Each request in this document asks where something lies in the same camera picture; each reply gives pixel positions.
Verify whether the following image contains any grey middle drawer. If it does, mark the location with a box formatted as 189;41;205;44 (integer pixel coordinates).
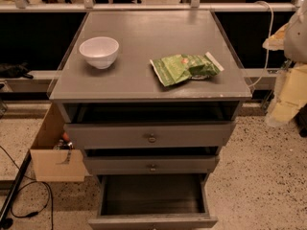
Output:
83;147;220;174

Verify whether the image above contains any grey bottom drawer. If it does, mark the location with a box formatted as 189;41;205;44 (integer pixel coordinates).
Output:
88;174;217;230

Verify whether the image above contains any white bowl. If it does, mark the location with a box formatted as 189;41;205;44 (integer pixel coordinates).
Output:
79;36;119;69

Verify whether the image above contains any metal railing frame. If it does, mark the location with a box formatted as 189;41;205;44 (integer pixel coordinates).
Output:
0;0;307;12

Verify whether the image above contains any cardboard box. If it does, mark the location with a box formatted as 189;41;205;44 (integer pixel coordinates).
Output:
30;104;86;182

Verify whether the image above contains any white hanging cable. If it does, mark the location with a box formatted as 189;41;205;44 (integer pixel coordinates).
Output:
247;0;275;89

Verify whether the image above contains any black object on ledge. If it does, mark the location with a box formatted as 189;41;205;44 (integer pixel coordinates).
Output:
0;62;34;79

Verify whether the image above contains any green snack bag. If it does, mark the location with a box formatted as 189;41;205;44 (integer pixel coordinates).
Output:
150;52;224;87

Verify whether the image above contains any grey drawer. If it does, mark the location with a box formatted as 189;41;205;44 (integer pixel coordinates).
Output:
83;147;220;174
62;103;237;150
88;174;217;230

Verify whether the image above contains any grey wooden drawer cabinet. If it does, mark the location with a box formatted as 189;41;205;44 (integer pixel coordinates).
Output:
48;10;253;177

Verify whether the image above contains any grey top drawer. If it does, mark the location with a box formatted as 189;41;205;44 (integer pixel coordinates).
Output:
62;103;237;150

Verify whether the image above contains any black floor cable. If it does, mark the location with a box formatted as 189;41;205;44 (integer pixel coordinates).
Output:
0;144;55;230

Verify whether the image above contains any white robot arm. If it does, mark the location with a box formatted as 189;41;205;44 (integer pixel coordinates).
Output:
263;0;307;127

